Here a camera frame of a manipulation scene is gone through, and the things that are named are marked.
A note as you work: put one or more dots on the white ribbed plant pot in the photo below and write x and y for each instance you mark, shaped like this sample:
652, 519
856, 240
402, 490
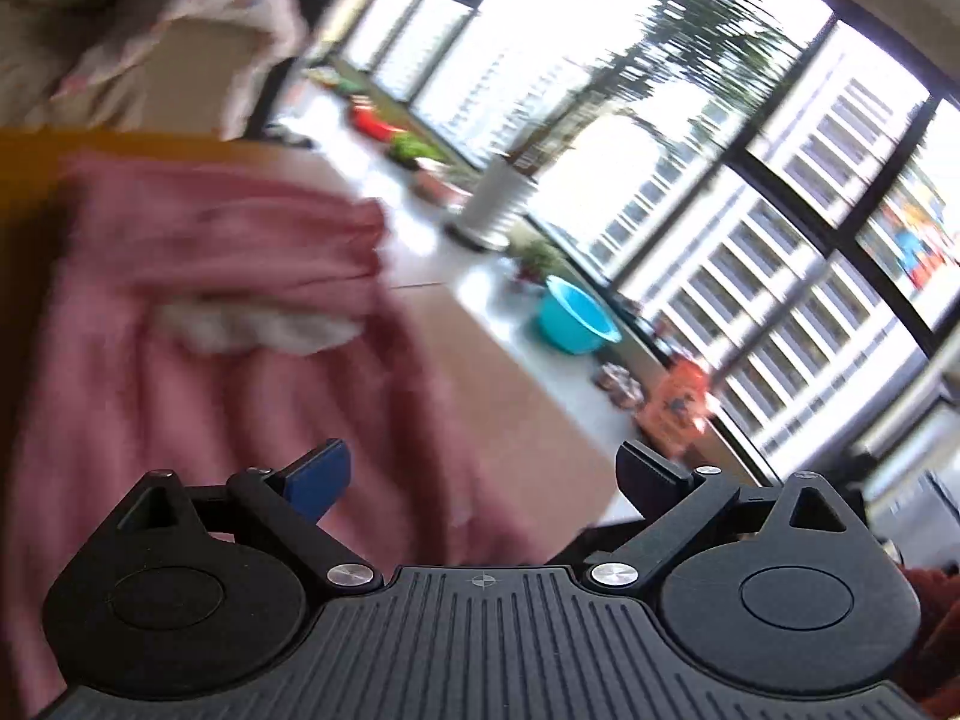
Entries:
495, 195

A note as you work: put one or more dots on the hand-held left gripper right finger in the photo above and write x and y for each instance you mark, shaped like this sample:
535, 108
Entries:
645, 476

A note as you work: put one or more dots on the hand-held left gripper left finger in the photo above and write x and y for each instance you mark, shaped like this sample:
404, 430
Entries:
319, 476

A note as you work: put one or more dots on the blue plastic basin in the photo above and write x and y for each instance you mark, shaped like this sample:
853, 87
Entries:
574, 319

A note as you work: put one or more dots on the red planter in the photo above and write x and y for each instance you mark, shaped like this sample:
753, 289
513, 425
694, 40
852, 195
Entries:
371, 120

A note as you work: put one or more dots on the green potted plant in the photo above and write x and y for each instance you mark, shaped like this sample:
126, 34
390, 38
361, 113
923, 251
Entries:
412, 148

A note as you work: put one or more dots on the orange bag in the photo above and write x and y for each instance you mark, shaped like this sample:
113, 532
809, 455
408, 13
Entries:
675, 405

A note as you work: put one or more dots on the pink ribbed garment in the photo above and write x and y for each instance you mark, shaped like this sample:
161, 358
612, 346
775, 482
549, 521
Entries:
225, 255

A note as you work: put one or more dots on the dark red cloth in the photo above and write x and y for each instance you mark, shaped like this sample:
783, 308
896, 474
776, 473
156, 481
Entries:
934, 637

